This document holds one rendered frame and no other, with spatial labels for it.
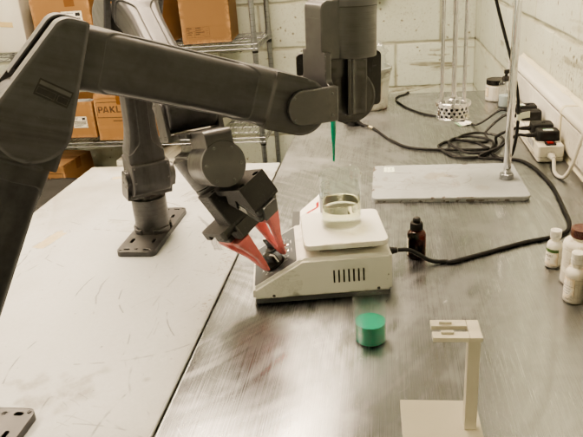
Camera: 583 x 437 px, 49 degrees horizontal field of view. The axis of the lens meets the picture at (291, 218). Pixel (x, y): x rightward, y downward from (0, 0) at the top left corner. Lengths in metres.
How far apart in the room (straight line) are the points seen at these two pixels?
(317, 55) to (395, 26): 2.64
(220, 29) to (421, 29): 0.99
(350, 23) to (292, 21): 2.67
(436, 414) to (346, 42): 0.40
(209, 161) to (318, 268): 0.24
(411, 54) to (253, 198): 2.60
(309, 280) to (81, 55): 0.48
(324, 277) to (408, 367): 0.19
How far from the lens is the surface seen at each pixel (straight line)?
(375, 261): 0.90
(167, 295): 0.99
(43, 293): 1.07
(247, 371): 0.80
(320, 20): 0.66
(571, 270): 0.93
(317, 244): 0.89
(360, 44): 0.67
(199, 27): 3.05
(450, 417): 0.71
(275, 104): 0.63
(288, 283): 0.90
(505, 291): 0.96
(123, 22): 0.97
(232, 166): 0.78
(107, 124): 3.25
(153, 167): 1.12
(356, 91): 0.68
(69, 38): 0.56
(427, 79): 3.35
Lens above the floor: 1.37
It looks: 23 degrees down
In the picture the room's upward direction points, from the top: 4 degrees counter-clockwise
